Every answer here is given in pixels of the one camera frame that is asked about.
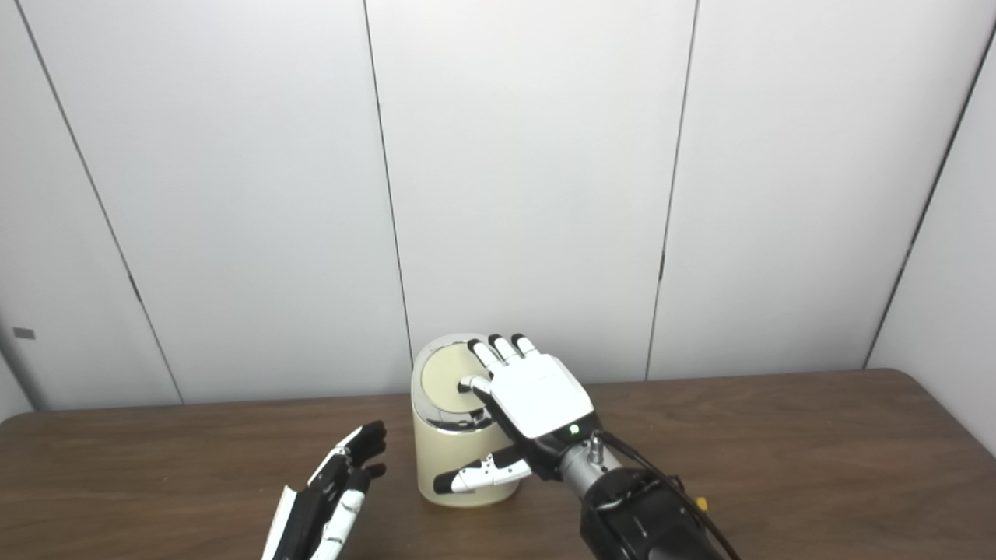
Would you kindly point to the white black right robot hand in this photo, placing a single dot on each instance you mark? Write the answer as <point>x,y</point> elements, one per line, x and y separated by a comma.
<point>537,397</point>

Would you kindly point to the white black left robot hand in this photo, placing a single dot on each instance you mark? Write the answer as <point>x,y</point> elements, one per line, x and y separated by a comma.
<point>331,498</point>

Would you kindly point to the cream round bin lid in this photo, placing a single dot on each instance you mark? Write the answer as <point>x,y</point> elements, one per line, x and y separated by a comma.
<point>447,377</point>

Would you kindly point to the cream-colored bin body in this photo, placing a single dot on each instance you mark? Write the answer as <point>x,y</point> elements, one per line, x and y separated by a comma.
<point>455,459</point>

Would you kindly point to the small grey wall tag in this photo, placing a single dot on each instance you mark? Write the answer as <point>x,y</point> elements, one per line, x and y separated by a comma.
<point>23,333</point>

